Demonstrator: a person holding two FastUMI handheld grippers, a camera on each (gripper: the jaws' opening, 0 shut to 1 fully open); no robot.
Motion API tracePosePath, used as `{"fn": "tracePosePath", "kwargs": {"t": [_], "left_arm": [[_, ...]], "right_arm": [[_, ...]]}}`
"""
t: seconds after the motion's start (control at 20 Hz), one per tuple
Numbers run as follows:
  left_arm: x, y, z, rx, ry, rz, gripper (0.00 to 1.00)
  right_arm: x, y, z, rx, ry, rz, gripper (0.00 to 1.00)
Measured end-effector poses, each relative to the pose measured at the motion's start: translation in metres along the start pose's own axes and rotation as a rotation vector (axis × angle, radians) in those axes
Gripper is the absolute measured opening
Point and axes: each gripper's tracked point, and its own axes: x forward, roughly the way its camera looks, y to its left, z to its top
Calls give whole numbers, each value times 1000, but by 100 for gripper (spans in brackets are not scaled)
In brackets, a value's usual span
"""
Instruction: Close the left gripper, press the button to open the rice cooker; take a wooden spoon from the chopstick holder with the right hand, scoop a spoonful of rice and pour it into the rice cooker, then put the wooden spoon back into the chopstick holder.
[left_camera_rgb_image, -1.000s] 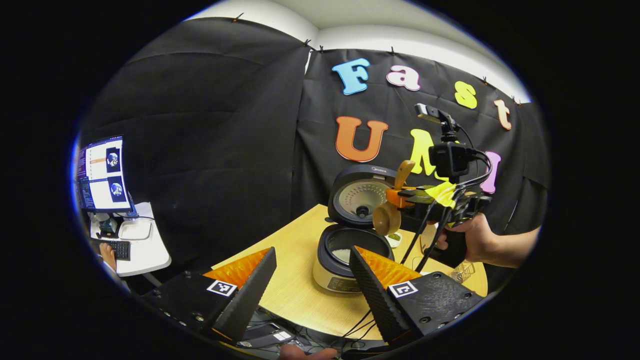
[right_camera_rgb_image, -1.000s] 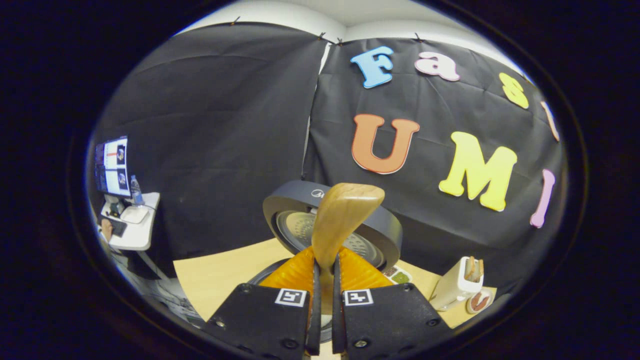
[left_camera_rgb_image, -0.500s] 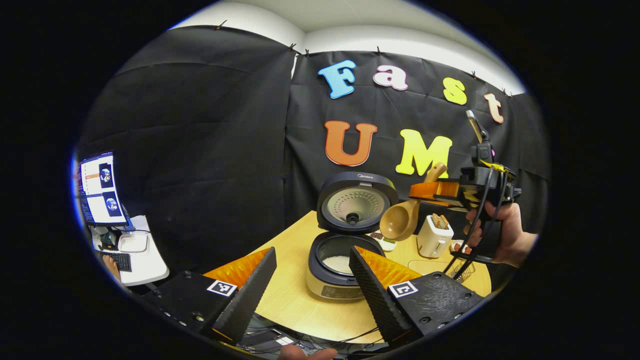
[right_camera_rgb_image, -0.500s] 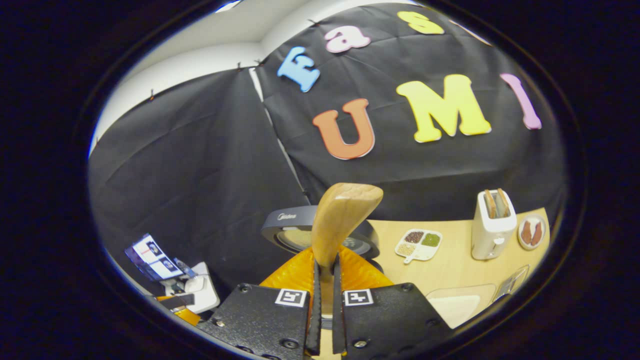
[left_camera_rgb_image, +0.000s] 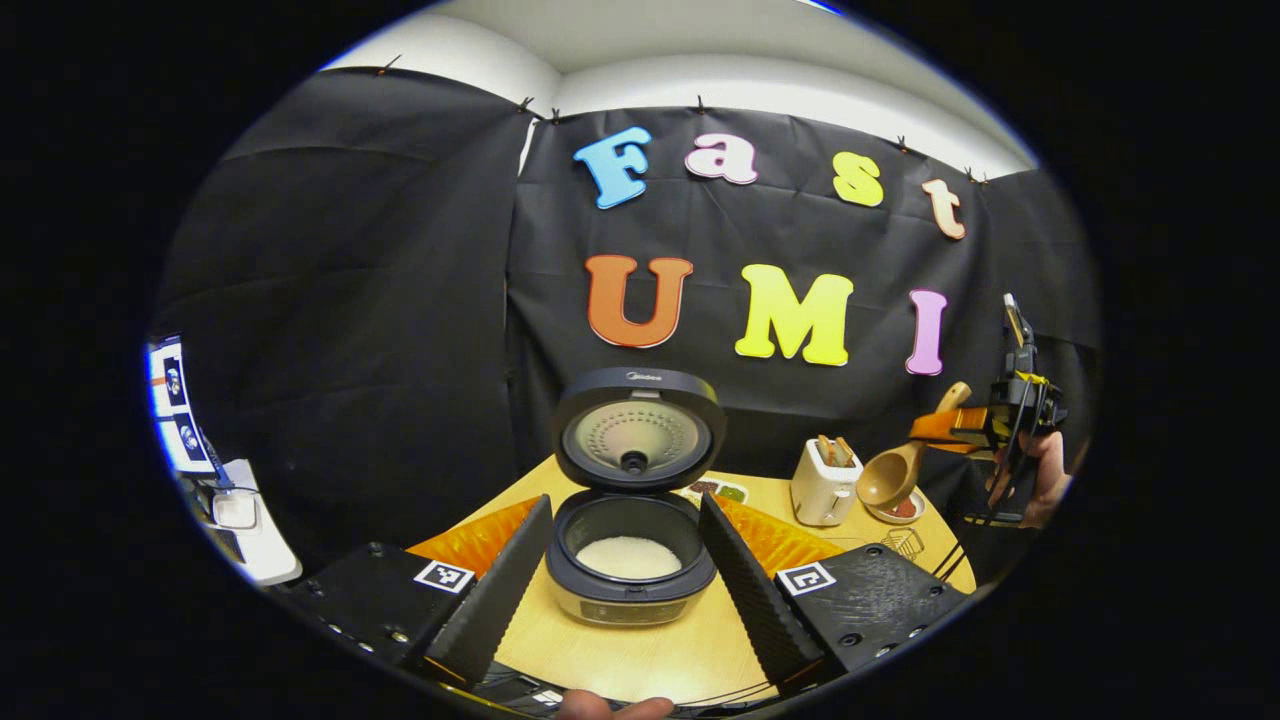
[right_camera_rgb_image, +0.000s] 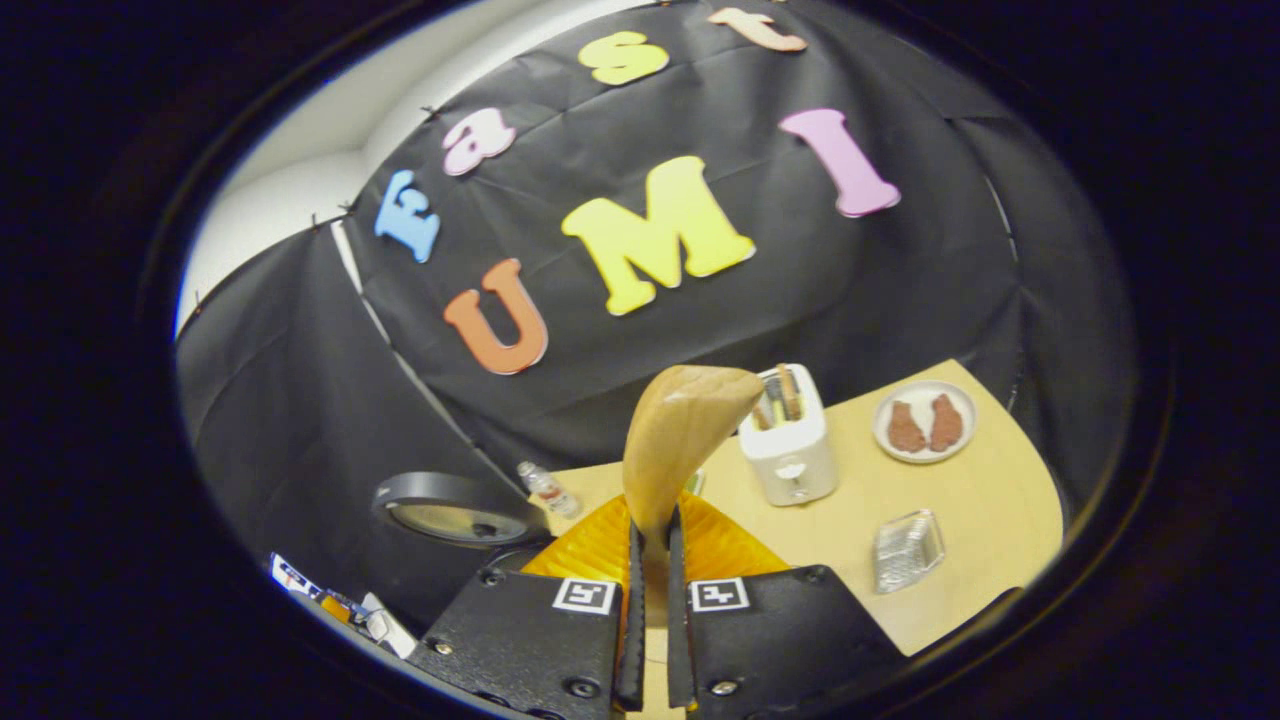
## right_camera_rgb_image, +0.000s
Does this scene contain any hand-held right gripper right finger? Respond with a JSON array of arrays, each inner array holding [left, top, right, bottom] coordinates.
[[665, 490, 906, 720]]

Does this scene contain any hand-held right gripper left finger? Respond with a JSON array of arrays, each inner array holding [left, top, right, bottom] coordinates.
[[405, 495, 649, 720]]

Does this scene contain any metal wire chopstick holder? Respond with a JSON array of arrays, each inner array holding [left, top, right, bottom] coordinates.
[[873, 508, 946, 595]]

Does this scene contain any black rice cooker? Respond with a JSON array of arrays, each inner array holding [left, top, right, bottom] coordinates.
[[373, 471, 553, 581]]

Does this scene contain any wooden spoon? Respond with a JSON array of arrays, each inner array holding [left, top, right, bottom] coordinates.
[[622, 365, 765, 651]]

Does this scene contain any white box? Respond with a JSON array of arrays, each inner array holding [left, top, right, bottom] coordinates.
[[358, 592, 418, 659]]

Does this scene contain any clear plastic bottle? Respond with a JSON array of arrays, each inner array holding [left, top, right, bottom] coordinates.
[[517, 461, 583, 520]]

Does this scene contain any white toaster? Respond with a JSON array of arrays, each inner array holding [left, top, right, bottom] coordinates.
[[738, 363, 839, 507]]

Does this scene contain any white round plate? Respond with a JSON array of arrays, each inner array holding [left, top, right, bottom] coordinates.
[[872, 379, 978, 465]]

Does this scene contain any brown meat piece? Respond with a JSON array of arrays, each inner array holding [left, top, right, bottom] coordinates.
[[929, 393, 965, 453], [887, 401, 928, 454]]

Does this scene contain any row of black cloth clips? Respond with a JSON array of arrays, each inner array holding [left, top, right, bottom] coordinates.
[[190, 100, 446, 311]]

